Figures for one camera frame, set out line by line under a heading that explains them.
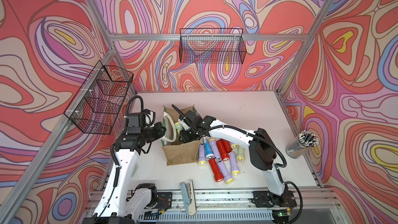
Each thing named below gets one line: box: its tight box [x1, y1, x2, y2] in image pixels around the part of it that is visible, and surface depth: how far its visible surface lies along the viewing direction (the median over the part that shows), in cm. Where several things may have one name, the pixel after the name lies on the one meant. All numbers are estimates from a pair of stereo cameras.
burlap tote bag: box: [161, 105, 201, 166], surface depth 83 cm
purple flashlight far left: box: [197, 143, 207, 167], surface depth 86 cm
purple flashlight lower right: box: [229, 151, 240, 176], surface depth 83 cm
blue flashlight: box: [204, 138, 215, 160], surface depth 88 cm
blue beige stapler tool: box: [180, 179, 197, 216], surface depth 74 cm
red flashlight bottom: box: [207, 158, 224, 183], surface depth 82 cm
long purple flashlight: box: [208, 137, 234, 185], surface depth 84 cm
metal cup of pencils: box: [285, 129, 320, 160], surface depth 79 cm
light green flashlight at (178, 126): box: [174, 121, 184, 133], surface depth 85 cm
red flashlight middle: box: [216, 139, 230, 161], surface depth 88 cm
